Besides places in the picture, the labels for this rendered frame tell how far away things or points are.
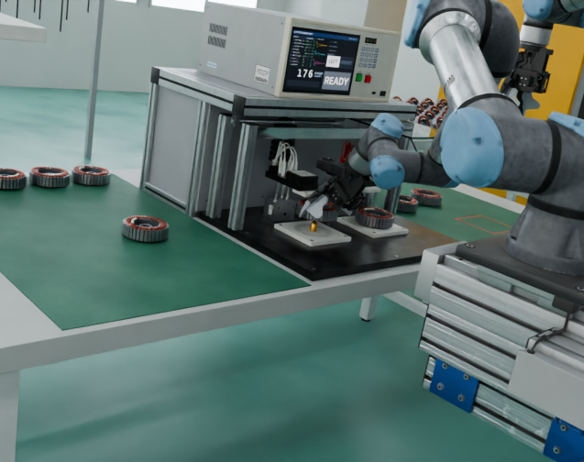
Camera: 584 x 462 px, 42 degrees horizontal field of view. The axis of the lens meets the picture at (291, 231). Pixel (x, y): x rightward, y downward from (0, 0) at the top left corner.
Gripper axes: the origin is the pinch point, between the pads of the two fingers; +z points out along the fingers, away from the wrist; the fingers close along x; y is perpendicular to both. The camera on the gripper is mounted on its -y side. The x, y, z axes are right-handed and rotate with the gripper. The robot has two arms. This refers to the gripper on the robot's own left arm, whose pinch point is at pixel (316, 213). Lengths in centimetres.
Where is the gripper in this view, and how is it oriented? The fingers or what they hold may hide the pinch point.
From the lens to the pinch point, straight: 203.1
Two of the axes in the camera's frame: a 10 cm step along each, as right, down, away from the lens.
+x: 7.4, -0.8, 6.6
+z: -4.6, 6.5, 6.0
